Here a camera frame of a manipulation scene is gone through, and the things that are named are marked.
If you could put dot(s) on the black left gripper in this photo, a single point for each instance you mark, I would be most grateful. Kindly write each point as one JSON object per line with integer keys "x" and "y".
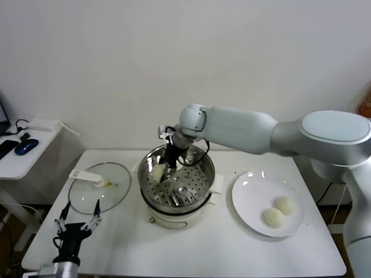
{"x": 72, "y": 236}

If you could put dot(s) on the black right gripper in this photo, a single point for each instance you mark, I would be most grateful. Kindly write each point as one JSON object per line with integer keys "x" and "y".
{"x": 174, "y": 156}

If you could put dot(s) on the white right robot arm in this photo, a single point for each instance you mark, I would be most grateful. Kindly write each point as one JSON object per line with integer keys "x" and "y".
{"x": 246, "y": 130}

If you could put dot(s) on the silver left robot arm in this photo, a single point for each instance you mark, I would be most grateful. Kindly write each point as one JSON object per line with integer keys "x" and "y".
{"x": 58, "y": 267}

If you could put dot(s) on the stainless steel steamer basket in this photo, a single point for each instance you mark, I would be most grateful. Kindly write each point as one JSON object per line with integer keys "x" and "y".
{"x": 197, "y": 185}

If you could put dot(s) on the white electric cooker base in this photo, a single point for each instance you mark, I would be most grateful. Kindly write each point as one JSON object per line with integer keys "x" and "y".
{"x": 171, "y": 221}

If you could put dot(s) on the white side table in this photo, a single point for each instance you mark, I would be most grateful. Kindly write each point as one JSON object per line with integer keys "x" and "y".
{"x": 337, "y": 228}
{"x": 29, "y": 162}

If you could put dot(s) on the blue computer mouse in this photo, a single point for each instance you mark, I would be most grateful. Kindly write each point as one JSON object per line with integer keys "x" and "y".
{"x": 26, "y": 147}

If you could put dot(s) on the white round plate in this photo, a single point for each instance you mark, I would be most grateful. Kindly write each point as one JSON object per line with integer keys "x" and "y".
{"x": 252, "y": 202}

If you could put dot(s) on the small black dongle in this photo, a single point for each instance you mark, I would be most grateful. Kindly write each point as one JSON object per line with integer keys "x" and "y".
{"x": 24, "y": 137}

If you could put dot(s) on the white rectangular box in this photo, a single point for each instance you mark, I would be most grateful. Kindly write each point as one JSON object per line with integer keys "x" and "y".
{"x": 42, "y": 125}

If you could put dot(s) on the black laptop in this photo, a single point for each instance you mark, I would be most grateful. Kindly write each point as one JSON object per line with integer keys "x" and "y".
{"x": 3, "y": 127}

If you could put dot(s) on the orange bag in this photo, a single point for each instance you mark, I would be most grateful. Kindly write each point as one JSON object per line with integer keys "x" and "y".
{"x": 365, "y": 109}

